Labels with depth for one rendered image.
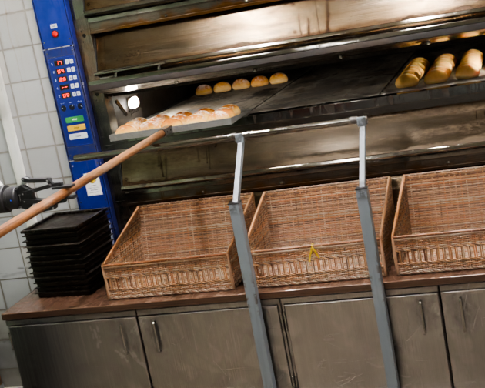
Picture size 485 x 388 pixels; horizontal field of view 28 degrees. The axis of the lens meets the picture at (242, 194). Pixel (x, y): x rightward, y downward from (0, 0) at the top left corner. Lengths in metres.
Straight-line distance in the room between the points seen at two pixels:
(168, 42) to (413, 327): 1.58
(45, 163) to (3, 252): 0.52
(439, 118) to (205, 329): 1.27
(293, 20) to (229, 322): 1.25
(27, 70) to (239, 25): 1.01
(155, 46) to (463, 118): 1.32
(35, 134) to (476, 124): 1.95
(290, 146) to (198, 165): 0.42
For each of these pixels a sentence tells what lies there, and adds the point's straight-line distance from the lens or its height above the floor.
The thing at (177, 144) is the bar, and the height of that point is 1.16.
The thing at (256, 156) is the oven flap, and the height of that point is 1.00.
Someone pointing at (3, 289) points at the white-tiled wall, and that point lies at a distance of 4.82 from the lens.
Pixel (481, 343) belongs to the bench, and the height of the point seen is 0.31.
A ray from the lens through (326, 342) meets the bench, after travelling 3.74.
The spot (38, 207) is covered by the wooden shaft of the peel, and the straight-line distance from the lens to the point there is 2.96.
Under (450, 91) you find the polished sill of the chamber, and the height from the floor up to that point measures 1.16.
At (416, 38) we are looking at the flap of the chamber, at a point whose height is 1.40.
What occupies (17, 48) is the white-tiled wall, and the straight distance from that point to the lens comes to 4.47.
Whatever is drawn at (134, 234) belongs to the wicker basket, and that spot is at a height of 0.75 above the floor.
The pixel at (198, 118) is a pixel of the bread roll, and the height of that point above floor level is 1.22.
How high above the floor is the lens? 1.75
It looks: 12 degrees down
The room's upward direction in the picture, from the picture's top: 11 degrees counter-clockwise
